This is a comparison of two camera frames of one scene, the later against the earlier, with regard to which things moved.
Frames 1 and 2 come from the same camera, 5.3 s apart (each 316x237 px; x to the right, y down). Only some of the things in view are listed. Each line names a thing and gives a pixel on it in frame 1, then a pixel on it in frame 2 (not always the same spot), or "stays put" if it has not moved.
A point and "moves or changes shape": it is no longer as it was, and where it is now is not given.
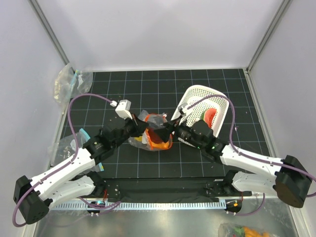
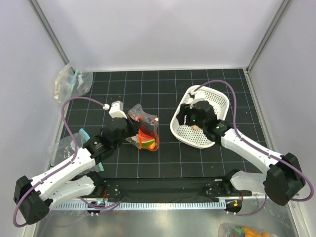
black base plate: [165, 189] stays put
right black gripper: [164, 133] -> [185, 109]
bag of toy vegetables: [234, 230] stays put
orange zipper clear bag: [149, 139] moves or changes shape
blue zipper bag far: [69, 84] stays put
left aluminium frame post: [36, 7] stays put
